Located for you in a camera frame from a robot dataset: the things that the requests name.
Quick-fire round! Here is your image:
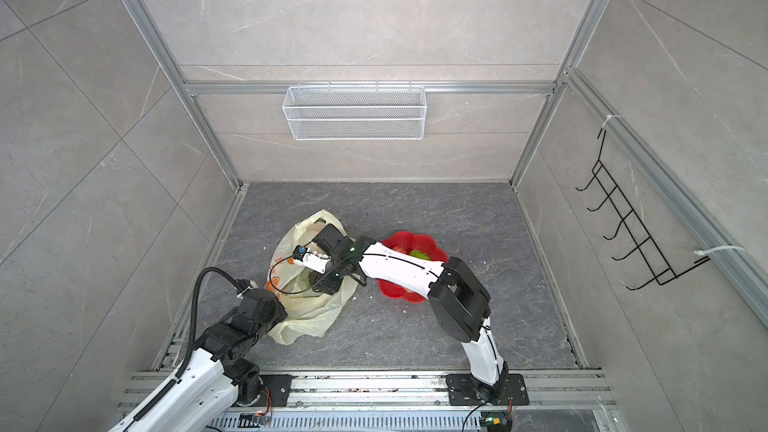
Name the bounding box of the green fake fruit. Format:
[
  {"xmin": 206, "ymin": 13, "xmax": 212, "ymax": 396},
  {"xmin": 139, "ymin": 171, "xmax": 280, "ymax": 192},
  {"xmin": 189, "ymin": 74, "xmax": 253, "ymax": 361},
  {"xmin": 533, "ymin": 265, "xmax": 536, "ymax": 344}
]
[{"xmin": 409, "ymin": 249, "xmax": 431, "ymax": 261}]

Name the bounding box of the white wire mesh basket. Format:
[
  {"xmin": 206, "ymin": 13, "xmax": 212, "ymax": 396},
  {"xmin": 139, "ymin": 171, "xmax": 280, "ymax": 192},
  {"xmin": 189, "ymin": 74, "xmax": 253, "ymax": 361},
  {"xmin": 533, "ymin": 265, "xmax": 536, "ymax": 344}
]
[{"xmin": 282, "ymin": 84, "xmax": 428, "ymax": 141}]

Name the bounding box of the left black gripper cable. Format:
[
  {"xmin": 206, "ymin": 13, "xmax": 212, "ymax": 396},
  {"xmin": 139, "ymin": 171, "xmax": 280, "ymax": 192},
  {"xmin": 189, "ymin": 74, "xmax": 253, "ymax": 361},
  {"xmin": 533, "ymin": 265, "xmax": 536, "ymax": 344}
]
[{"xmin": 176, "ymin": 266, "xmax": 250, "ymax": 379}]

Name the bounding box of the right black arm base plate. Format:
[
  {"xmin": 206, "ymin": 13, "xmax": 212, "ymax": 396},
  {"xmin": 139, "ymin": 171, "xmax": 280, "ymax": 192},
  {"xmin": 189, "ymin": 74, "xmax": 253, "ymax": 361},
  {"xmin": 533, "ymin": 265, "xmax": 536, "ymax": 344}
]
[{"xmin": 445, "ymin": 374, "xmax": 530, "ymax": 407}]

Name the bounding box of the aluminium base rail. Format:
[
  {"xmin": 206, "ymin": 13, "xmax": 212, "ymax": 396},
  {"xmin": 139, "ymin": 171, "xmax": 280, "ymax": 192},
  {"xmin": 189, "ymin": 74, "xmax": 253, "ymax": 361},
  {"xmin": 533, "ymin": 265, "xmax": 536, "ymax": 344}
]
[{"xmin": 201, "ymin": 369, "xmax": 621, "ymax": 431}]

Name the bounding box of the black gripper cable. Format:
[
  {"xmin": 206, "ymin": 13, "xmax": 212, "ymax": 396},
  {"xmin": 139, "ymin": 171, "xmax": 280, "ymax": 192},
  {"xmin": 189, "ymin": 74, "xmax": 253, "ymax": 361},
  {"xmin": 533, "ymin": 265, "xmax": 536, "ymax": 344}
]
[
  {"xmin": 267, "ymin": 245, "xmax": 367, "ymax": 297},
  {"xmin": 176, "ymin": 266, "xmax": 250, "ymax": 379}
]

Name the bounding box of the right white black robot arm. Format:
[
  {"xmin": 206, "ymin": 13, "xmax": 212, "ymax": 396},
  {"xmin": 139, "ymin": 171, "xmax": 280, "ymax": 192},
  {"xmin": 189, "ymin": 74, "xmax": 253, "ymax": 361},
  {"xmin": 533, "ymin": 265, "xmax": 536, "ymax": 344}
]
[{"xmin": 292, "ymin": 224, "xmax": 508, "ymax": 399}]

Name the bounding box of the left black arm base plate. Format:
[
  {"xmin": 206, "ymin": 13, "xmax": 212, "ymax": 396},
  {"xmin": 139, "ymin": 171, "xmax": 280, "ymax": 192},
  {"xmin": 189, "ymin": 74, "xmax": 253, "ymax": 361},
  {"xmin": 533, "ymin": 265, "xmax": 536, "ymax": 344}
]
[{"xmin": 236, "ymin": 374, "xmax": 293, "ymax": 408}]

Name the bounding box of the cream plastic bag orange print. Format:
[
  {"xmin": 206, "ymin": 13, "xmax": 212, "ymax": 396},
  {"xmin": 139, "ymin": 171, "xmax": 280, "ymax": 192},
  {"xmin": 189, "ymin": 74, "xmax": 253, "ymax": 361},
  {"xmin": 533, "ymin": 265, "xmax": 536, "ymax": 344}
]
[{"xmin": 266, "ymin": 210, "xmax": 358, "ymax": 346}]

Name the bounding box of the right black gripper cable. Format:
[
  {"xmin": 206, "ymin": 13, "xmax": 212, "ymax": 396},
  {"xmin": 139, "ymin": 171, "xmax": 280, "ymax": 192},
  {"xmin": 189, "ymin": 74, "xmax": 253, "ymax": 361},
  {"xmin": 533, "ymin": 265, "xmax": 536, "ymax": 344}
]
[{"xmin": 267, "ymin": 245, "xmax": 367, "ymax": 297}]

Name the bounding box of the white zip tie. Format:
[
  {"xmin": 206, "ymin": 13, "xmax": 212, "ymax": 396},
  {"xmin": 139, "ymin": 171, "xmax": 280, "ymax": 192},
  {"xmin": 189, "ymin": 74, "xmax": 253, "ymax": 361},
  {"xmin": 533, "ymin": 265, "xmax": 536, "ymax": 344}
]
[{"xmin": 693, "ymin": 244, "xmax": 746, "ymax": 257}]

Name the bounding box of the black wire hook rack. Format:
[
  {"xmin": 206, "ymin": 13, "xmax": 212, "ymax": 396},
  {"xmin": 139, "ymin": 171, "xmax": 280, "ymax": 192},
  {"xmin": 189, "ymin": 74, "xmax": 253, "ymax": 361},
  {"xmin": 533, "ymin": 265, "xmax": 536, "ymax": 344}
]
[{"xmin": 575, "ymin": 129, "xmax": 711, "ymax": 291}]

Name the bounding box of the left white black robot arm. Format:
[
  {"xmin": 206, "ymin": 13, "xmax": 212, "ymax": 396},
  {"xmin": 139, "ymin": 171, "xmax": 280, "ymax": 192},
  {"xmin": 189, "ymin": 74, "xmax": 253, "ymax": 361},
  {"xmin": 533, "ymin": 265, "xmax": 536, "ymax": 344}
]
[{"xmin": 112, "ymin": 288, "xmax": 287, "ymax": 431}]

